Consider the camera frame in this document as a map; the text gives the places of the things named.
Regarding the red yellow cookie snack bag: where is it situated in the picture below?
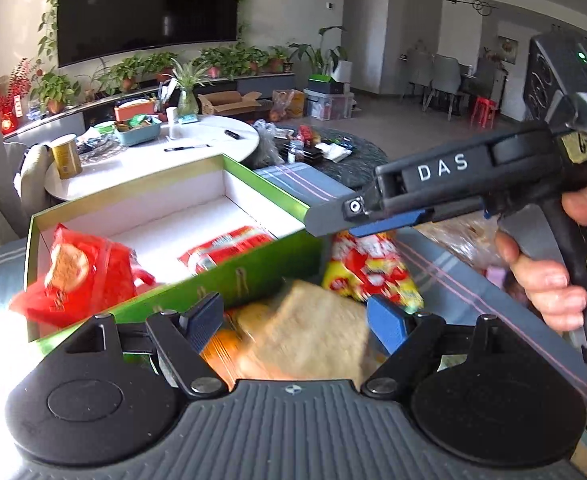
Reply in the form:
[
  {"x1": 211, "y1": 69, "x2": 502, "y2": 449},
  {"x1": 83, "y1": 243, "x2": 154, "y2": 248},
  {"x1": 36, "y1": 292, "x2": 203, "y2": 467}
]
[{"x1": 322, "y1": 231, "x2": 423, "y2": 313}]

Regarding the sliced bread loaf bag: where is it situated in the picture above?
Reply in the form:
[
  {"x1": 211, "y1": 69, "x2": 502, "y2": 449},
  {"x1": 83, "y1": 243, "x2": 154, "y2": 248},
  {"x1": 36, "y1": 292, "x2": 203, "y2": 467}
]
[{"x1": 225, "y1": 280, "x2": 385, "y2": 386}]

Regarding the red bag with cracker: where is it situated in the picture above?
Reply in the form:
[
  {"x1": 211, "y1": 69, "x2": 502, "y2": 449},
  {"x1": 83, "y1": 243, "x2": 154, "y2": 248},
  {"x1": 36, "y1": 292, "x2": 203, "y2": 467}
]
[{"x1": 9, "y1": 224, "x2": 156, "y2": 328}]

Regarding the red snack bag silver band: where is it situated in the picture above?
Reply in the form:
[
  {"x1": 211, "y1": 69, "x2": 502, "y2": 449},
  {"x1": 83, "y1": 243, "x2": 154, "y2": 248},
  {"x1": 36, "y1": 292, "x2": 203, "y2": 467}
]
[{"x1": 178, "y1": 226, "x2": 275, "y2": 274}]

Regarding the person right hand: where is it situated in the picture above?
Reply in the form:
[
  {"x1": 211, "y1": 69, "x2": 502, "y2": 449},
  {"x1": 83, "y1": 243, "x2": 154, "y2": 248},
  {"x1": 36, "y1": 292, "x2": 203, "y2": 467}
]
[{"x1": 495, "y1": 188, "x2": 587, "y2": 333}]

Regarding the blue plaid cloth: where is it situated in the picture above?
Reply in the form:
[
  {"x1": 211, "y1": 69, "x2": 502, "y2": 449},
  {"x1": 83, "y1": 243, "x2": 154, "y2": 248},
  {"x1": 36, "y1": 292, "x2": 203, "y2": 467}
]
[{"x1": 0, "y1": 161, "x2": 587, "y2": 401}]

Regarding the green cardboard box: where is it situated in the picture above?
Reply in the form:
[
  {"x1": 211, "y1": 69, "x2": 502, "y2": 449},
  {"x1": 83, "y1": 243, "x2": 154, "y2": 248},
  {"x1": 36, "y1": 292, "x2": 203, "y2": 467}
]
[{"x1": 24, "y1": 155, "x2": 324, "y2": 323}]

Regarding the dark round marble table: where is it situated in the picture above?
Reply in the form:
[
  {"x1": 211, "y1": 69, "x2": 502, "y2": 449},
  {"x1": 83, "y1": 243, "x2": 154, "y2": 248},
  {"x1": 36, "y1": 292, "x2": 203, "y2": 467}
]
[{"x1": 284, "y1": 125, "x2": 389, "y2": 190}]

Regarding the black pen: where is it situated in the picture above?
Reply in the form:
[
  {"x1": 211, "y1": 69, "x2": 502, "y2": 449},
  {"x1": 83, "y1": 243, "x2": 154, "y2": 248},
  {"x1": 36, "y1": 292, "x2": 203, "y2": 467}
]
[{"x1": 164, "y1": 144, "x2": 211, "y2": 153}]

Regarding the white round table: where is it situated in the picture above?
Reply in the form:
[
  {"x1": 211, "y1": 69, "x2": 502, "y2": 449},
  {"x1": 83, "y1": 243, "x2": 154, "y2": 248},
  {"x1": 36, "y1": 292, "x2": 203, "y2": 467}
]
[{"x1": 45, "y1": 115, "x2": 260, "y2": 200}]

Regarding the blue plastic tray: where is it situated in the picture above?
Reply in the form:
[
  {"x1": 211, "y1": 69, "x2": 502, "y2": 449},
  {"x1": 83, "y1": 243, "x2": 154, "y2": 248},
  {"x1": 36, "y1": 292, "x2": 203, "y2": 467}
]
[{"x1": 115, "y1": 122, "x2": 161, "y2": 148}]

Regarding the yellow tin can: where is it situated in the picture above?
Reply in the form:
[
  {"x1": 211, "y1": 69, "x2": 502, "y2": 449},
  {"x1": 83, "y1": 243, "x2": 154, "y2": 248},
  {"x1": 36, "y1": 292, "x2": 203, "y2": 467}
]
[{"x1": 49, "y1": 133, "x2": 82, "y2": 180}]

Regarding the brown cardboard box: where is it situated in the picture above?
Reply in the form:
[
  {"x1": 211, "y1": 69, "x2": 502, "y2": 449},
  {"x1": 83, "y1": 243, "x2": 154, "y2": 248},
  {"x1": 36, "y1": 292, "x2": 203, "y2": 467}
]
[{"x1": 198, "y1": 91, "x2": 262, "y2": 117}]

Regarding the spider plant glass vase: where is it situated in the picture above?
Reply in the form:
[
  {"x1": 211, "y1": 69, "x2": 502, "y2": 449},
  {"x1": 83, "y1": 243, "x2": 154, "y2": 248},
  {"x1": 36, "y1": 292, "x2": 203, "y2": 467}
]
[{"x1": 173, "y1": 58, "x2": 208, "y2": 117}]

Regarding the red berry decoration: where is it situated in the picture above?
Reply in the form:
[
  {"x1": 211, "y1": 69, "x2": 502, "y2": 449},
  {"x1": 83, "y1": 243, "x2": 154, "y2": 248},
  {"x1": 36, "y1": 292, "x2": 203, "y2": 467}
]
[{"x1": 0, "y1": 58, "x2": 32, "y2": 136}]

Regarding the black television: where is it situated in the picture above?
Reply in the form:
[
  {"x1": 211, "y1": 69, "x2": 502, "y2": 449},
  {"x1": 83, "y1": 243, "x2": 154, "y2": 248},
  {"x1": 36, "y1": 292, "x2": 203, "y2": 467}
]
[{"x1": 57, "y1": 0, "x2": 238, "y2": 66}]

